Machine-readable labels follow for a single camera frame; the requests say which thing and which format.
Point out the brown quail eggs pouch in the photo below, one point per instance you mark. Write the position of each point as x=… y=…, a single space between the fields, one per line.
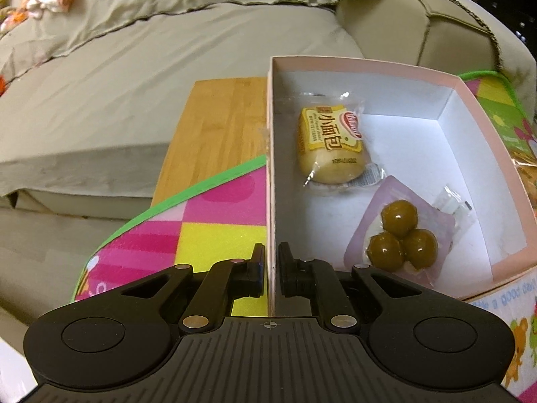
x=403 y=234

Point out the orange toy on bed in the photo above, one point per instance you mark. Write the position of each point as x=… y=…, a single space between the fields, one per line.
x=11 y=16

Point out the pink cardboard box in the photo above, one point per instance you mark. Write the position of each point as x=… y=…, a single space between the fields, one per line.
x=426 y=129

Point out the bamboo wooden board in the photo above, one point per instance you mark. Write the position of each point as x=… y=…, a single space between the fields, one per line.
x=223 y=125

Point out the wrapped round bread bun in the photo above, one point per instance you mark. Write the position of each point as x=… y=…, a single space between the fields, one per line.
x=527 y=170

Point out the colourful cartoon play mat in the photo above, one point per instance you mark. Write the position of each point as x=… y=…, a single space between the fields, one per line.
x=225 y=215

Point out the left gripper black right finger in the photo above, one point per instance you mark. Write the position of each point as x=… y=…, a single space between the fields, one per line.
x=317 y=281

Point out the small bread yellow packet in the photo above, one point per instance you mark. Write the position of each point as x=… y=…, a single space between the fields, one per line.
x=331 y=148

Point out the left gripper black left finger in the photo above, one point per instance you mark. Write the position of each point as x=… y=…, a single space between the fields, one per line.
x=217 y=289

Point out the clear wrapped snack bar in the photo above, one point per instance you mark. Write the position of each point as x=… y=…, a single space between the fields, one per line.
x=450 y=202

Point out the olive green pillow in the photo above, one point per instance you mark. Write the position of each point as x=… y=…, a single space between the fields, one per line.
x=438 y=34

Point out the olive green bed sheet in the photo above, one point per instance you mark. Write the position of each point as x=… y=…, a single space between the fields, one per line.
x=93 y=97

